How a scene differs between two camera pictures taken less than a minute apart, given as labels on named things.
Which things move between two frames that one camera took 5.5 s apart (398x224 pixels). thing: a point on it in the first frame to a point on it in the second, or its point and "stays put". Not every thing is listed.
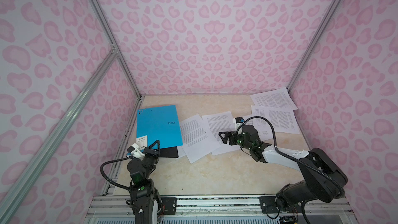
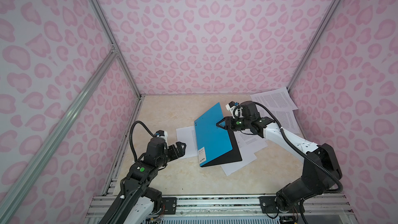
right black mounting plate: (268, 205) stays put
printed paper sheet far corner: (280, 97) stays put
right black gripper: (232, 135) to (227, 119)
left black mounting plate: (170, 204) stays put
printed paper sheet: (221, 122) to (247, 143)
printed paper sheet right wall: (283, 120) stays put
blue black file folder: (160, 124) to (214, 144)
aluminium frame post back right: (321, 34) stays put
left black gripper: (152, 154) to (174, 153)
